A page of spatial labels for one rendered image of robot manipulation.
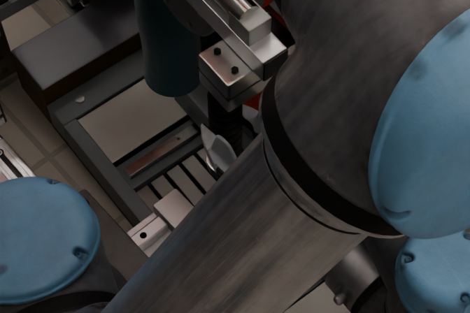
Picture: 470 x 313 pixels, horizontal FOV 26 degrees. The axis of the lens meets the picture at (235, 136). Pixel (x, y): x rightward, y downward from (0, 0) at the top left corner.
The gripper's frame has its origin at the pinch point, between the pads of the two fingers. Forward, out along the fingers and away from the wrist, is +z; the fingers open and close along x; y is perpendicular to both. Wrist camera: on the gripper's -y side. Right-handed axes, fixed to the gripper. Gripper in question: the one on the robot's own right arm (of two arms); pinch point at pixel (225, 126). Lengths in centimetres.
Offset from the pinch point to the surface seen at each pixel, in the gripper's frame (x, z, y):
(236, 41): -1.5, 0.1, 14.0
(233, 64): -0.5, -0.8, 12.0
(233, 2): -2.3, 1.5, 18.1
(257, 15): -3.4, -0.6, 17.4
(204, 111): -23, 37, -66
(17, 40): -8, 84, -83
